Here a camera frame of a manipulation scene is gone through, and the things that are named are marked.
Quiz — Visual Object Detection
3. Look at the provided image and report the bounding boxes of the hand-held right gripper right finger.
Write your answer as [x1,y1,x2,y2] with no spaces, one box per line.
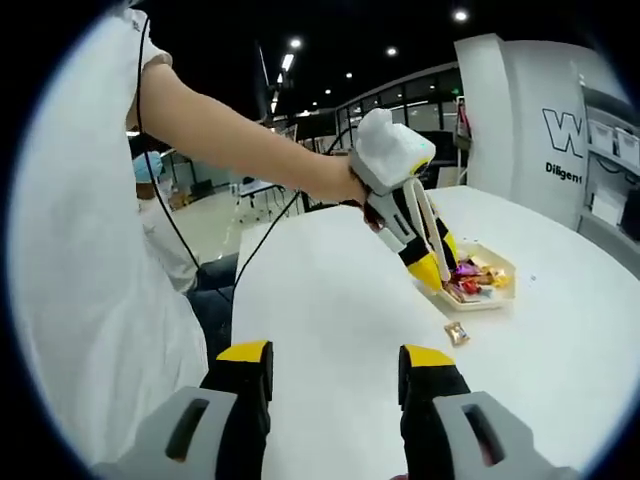
[397,343,584,480]

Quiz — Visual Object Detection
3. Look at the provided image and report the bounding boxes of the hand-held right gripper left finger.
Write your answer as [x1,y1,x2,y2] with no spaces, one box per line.
[91,338,276,480]

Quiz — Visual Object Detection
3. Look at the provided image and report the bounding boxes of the white food tongs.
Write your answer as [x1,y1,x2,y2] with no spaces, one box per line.
[402,177,451,281]

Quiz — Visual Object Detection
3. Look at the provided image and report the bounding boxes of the small orange food packet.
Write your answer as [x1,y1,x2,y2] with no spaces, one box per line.
[443,321,472,348]

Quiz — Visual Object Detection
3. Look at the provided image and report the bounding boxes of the cream hexagonal container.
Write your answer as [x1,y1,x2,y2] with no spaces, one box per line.
[436,242,518,313]

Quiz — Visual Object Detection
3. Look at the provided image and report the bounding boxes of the person's left hand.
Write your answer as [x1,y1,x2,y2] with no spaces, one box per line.
[344,167,386,234]

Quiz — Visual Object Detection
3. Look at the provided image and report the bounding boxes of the white rack with red cloth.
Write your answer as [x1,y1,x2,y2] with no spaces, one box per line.
[452,97,474,186]

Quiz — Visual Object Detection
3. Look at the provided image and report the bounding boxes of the person's dark trousers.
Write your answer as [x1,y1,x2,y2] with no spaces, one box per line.
[187,264,236,361]

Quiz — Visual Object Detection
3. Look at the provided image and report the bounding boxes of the ceiling spot lights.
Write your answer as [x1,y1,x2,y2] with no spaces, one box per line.
[269,9,469,109]

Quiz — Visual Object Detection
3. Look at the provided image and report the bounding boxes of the white logo column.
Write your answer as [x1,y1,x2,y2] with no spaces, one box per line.
[453,33,594,234]

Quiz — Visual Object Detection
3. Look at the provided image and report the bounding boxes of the tall black stand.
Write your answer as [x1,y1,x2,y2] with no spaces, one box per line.
[257,42,284,124]

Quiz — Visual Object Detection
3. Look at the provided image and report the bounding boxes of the grey metal shelf rack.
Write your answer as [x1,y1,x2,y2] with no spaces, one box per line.
[579,74,640,241]

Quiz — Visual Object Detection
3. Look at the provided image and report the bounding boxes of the black bag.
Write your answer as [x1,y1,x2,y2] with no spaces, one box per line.
[619,197,640,236]

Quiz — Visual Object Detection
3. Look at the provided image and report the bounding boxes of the person in white shirt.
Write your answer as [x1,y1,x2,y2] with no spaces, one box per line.
[9,7,209,464]

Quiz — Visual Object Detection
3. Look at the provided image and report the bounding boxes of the row of white storage boxes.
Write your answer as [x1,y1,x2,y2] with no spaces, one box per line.
[587,122,640,166]

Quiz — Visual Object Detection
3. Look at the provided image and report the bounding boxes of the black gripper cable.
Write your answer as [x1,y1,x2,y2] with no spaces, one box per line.
[135,17,304,306]

